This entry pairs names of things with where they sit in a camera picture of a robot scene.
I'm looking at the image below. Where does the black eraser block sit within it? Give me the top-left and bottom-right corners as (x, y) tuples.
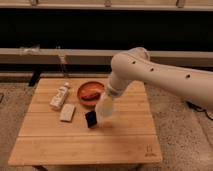
(85, 111), (97, 127)

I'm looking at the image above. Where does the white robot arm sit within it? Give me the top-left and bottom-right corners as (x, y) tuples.
(105, 47), (213, 111)

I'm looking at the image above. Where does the grey metal rail beam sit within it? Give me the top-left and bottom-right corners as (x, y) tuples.
(0, 48), (213, 67)

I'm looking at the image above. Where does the white rectangular sponge block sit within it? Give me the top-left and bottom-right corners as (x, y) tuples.
(59, 104), (75, 122)

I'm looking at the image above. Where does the wooden table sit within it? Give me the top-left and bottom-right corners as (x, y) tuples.
(8, 78), (162, 166)

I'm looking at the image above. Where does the orange plate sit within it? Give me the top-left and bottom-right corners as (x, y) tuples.
(77, 81), (104, 106)

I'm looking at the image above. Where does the brown sausage on plate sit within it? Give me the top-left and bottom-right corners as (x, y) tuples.
(81, 92), (100, 101)

